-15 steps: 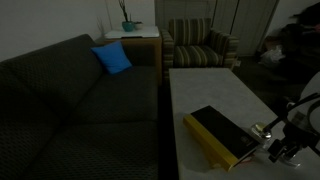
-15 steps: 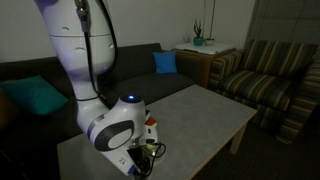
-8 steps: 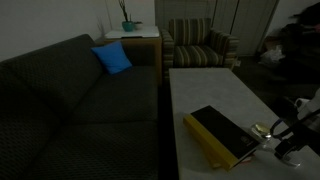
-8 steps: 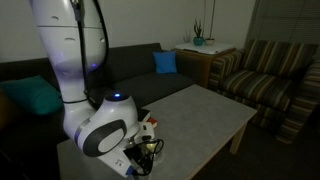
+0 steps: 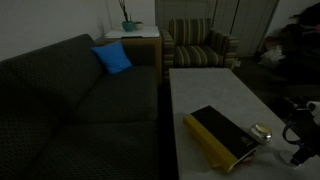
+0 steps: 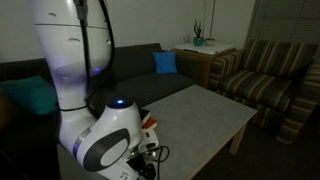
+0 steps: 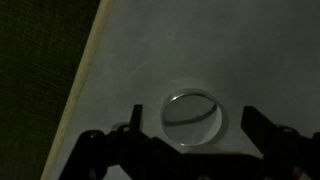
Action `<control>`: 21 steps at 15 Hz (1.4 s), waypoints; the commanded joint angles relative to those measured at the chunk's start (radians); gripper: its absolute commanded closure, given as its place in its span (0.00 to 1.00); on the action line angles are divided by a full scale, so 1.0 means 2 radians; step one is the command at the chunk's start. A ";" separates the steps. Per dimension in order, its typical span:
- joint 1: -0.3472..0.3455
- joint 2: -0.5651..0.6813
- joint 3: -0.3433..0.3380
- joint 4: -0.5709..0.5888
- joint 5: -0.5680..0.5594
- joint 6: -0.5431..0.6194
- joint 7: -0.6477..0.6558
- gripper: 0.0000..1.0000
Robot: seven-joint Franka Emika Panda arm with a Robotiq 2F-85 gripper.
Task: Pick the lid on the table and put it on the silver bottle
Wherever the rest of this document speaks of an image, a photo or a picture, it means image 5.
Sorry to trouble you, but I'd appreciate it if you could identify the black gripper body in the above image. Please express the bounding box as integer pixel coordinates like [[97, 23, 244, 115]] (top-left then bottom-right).
[[293, 111, 320, 156]]

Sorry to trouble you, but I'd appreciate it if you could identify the silver bottle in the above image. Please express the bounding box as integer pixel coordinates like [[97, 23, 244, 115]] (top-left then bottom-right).
[[249, 122, 273, 145]]

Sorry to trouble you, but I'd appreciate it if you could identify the black book yellow spine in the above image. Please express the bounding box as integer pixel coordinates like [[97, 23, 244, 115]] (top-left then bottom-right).
[[183, 105, 261, 173]]

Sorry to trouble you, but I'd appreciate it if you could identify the white plastic bag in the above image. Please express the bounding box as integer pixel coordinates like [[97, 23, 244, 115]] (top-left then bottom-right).
[[259, 45, 287, 69]]

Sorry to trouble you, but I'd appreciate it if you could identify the dark clutter pile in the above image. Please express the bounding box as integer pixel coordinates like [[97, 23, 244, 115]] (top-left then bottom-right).
[[279, 3, 320, 78]]

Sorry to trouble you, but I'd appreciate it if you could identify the striped armchair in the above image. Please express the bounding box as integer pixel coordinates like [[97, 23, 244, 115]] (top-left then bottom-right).
[[159, 17, 240, 81]]

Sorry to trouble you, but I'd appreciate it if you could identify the wooden side table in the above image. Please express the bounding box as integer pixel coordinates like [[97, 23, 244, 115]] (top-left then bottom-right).
[[94, 35, 163, 86]]

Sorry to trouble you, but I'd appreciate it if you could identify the white flat board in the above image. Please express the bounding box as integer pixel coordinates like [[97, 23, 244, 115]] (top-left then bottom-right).
[[104, 25, 161, 40]]

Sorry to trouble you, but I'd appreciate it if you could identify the teal pot with plant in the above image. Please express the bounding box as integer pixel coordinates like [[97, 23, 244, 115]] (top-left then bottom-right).
[[118, 0, 136, 33]]

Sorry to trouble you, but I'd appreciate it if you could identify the blue cushion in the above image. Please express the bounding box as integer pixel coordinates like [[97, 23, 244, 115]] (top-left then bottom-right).
[[90, 40, 133, 75]]

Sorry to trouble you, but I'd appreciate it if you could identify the dark grey fabric sofa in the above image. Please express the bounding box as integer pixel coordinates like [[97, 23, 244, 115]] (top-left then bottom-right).
[[0, 33, 159, 180]]

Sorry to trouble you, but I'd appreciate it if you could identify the blue gripper cable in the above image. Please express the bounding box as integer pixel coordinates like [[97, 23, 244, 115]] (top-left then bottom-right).
[[282, 121, 306, 148]]

